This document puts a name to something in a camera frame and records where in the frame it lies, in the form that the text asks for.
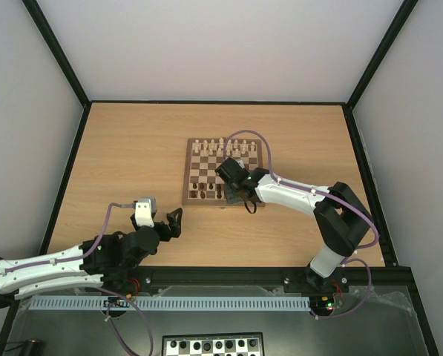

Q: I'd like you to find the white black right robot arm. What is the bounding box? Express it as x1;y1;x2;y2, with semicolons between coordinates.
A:
215;158;379;291

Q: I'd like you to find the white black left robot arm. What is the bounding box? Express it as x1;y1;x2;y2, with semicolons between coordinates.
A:
0;202;183;309

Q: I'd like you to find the wooden chess board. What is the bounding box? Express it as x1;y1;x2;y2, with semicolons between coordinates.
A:
182;137;263;207

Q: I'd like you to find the small printed chess board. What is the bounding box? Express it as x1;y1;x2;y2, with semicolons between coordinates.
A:
161;332;265;356

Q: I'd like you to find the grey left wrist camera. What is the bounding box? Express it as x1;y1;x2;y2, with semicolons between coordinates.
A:
134;197;157;228

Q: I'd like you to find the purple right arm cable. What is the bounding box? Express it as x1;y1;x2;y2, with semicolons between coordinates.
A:
223;129;381;320

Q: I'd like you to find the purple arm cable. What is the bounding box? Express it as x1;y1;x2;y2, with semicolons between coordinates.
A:
223;129;381;320
0;202;154;356

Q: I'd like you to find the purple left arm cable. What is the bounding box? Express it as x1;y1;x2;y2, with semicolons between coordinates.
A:
0;202;154;356

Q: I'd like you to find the grey slotted cable duct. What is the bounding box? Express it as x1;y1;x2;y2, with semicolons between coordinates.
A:
28;296;311;312

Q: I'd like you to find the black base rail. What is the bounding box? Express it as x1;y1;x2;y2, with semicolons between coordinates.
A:
20;265;415;296

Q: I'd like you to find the black frame post back left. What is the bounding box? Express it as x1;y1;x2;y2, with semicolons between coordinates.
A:
22;0;91;108

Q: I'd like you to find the black frame post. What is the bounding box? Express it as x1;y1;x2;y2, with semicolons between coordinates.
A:
346;0;419;111
22;0;91;108

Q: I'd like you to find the black frame post back right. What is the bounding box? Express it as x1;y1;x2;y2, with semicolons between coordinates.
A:
346;0;419;111

